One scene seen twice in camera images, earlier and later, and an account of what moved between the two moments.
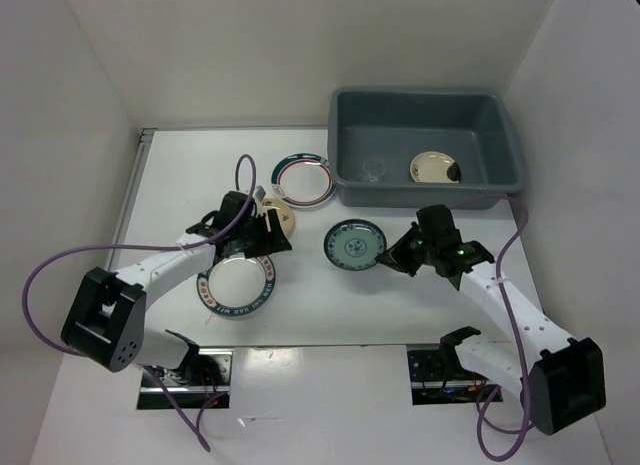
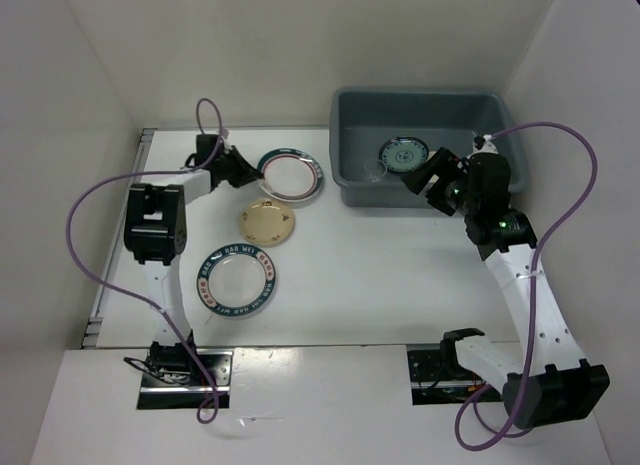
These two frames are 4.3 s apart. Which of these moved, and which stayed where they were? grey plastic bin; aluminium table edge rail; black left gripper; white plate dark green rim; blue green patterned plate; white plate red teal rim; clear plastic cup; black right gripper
Moved: black right gripper; blue green patterned plate; white plate red teal rim; black left gripper
Stayed: grey plastic bin; white plate dark green rim; aluminium table edge rail; clear plastic cup
